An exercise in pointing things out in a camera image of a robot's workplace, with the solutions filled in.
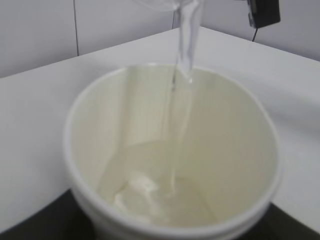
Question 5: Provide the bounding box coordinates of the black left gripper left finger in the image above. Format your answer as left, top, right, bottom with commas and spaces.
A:
0, 190, 96, 240

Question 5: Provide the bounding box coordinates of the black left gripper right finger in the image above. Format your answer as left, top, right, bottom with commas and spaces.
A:
252, 204, 320, 240

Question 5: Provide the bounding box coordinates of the white paper cup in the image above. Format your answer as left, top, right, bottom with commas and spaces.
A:
63, 64, 284, 240

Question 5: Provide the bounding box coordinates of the Nongfu Spring water bottle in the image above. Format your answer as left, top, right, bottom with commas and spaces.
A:
132, 0, 201, 12

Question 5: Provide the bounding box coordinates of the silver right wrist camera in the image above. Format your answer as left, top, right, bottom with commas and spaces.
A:
246, 0, 281, 29

